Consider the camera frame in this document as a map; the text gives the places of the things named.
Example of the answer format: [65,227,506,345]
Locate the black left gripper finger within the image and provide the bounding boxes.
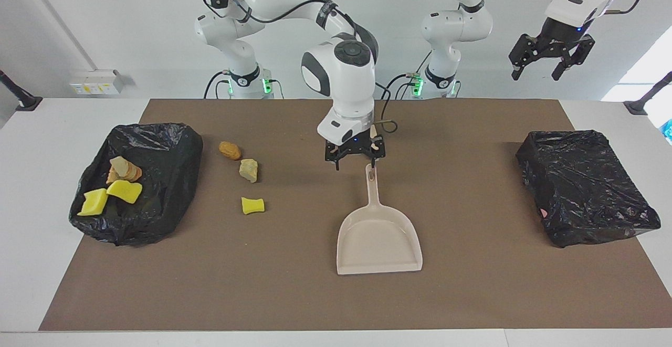
[551,34,596,81]
[508,33,547,81]

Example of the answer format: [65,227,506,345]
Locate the beige plastic dustpan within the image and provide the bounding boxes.
[336,163,424,276]

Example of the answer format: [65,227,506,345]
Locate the orange striped bread toy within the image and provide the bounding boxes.
[107,162,143,185]

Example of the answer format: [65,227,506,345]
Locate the yellow and green sponge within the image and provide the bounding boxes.
[78,188,109,216]

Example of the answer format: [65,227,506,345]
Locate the black bag lined bin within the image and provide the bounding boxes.
[515,130,662,248]
[69,122,204,247]

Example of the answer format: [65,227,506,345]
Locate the black clamp stand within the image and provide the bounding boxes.
[0,70,43,112]
[624,71,672,115]

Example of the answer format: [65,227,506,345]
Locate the small yellow sponge piece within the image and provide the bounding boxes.
[241,196,266,215]

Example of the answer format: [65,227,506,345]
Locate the brown nugget toy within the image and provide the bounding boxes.
[218,141,243,161]

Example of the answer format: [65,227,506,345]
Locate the brown table mat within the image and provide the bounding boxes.
[38,99,672,332]

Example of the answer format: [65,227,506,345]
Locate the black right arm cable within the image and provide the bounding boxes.
[202,0,400,133]

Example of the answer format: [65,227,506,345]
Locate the black left base cable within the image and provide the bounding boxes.
[381,50,432,99]

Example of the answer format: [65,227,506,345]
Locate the black base cable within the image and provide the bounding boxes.
[204,71,232,99]
[381,50,432,99]

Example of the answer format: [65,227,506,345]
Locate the black right base cable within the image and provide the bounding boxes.
[204,71,232,99]

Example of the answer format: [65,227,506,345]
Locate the white wall socket box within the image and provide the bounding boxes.
[69,70,125,96]

